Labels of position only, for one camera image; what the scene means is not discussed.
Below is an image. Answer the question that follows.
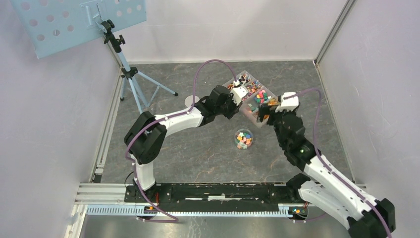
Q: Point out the small clear glass jar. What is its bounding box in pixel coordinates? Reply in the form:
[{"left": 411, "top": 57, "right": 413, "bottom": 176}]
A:
[{"left": 234, "top": 129, "right": 254, "bottom": 149}]

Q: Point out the clear compartment candy box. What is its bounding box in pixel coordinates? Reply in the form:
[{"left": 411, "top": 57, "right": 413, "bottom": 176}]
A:
[{"left": 236, "top": 70, "right": 278, "bottom": 128}]

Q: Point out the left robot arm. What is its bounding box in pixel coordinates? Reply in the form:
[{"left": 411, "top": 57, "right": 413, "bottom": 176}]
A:
[{"left": 124, "top": 85, "right": 248, "bottom": 202}]

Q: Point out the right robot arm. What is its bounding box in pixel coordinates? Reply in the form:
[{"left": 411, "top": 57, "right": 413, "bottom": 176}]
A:
[{"left": 258, "top": 104, "right": 396, "bottom": 238}]

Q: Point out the silver round jar lid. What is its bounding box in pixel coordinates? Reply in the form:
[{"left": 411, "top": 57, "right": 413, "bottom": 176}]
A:
[{"left": 184, "top": 95, "right": 200, "bottom": 108}]

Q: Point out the light blue music stand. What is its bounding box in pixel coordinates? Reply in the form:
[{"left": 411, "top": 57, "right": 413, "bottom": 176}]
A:
[{"left": 11, "top": 0, "right": 178, "bottom": 112}]

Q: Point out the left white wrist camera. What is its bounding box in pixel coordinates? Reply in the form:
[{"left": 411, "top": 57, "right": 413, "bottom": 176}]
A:
[{"left": 230, "top": 79, "right": 248, "bottom": 106}]

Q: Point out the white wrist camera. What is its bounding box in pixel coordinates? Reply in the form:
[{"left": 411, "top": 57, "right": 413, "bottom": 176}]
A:
[
  {"left": 230, "top": 79, "right": 248, "bottom": 106},
  {"left": 275, "top": 92, "right": 299, "bottom": 112}
]

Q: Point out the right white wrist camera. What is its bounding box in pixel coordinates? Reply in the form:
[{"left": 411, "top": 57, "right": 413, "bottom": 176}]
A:
[{"left": 275, "top": 92, "right": 299, "bottom": 112}]

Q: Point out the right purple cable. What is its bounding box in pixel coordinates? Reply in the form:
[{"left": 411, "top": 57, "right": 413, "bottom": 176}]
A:
[{"left": 290, "top": 87, "right": 393, "bottom": 238}]

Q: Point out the purple cable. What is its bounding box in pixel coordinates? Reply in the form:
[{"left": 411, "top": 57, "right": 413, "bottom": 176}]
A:
[
  {"left": 124, "top": 59, "right": 239, "bottom": 223},
  {"left": 290, "top": 87, "right": 393, "bottom": 238}
]

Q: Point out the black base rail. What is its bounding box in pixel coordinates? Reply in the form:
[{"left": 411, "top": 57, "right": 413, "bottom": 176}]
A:
[{"left": 124, "top": 182, "right": 309, "bottom": 220}]

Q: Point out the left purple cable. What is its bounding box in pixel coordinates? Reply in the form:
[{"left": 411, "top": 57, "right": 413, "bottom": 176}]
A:
[{"left": 124, "top": 59, "right": 239, "bottom": 223}]

